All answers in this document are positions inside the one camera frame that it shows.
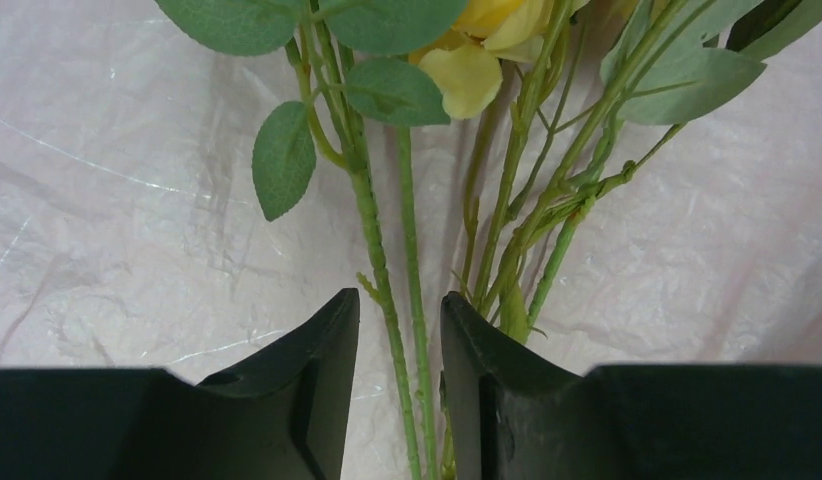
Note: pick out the purple flower bouquet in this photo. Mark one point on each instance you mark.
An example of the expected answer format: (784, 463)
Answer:
(131, 234)

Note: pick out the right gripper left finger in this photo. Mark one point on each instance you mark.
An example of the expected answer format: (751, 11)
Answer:
(280, 413)

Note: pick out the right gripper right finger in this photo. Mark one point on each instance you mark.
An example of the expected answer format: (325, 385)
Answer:
(515, 415)

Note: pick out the yellow flower stem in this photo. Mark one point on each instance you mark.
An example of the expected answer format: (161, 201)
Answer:
(550, 84)

